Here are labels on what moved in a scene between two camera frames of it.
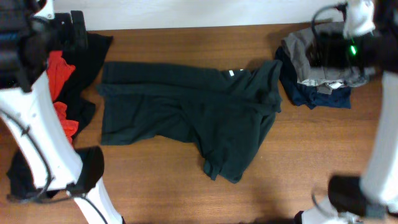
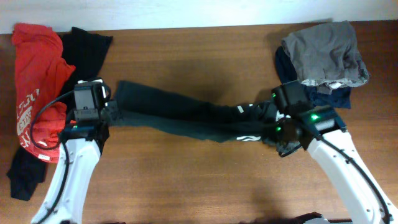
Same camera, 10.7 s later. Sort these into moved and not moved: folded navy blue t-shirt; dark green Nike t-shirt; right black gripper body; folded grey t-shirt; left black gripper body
Moved: right black gripper body; left black gripper body; dark green Nike t-shirt
Not moved: folded navy blue t-shirt; folded grey t-shirt
